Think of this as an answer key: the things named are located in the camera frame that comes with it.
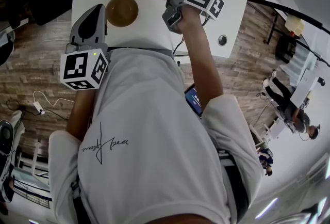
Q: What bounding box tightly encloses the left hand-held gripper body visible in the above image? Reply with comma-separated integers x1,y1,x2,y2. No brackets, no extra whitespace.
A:
60,42,112,91

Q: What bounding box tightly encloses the brown bowl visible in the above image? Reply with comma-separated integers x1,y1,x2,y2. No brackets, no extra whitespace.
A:
106,0,139,28

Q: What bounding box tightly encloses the person's left forearm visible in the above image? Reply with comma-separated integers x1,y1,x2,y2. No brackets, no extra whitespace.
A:
66,87,101,138

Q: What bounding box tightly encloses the person's right forearm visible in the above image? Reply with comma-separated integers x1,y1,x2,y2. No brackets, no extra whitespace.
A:
180,25,224,115

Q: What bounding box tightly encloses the person's right hand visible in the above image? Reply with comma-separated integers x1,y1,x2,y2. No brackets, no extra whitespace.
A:
177,6,205,36

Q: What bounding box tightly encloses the beige container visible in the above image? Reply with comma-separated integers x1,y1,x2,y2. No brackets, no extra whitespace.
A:
284,15,305,37

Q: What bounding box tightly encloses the black floor bin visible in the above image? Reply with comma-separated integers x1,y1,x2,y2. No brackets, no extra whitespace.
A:
275,34,296,63

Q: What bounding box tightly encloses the black grey device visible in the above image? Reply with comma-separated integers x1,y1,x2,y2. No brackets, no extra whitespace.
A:
0,119,15,157

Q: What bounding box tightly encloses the white rack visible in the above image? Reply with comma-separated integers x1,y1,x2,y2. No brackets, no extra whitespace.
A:
11,140,52,208

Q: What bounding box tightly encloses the black screen device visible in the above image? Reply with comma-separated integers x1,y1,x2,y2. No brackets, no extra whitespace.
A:
184,83,207,118

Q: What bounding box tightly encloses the person's white shirt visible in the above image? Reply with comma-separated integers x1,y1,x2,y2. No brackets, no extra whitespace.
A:
48,49,263,224

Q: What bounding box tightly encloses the white work table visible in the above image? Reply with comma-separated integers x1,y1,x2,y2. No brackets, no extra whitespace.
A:
290,75,320,109

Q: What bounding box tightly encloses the white power adapter with cable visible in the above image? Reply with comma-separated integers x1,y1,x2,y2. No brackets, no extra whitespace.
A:
32,90,76,116

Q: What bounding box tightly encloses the black harness strap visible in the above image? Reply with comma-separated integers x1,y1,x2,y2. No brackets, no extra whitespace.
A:
71,176,86,224
219,149,250,218

